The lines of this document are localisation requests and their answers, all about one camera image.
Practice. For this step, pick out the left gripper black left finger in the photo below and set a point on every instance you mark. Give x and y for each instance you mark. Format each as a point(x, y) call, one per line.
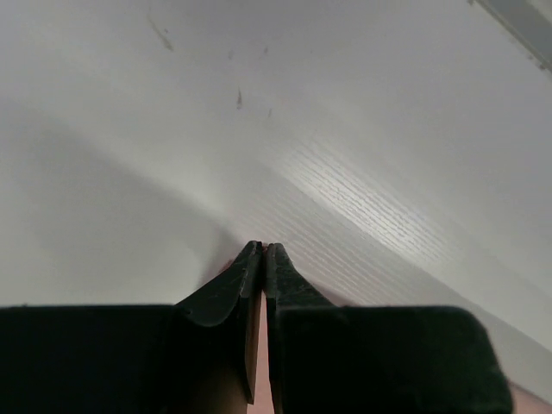
point(211, 351)

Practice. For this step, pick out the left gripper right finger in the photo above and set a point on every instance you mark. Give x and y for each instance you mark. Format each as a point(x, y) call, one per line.
point(301, 359)

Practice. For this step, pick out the pink printed t shirt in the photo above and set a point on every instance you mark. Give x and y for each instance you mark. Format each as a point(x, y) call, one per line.
point(526, 363)

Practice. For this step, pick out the aluminium side rail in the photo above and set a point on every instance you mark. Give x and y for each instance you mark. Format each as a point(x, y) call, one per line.
point(528, 24)

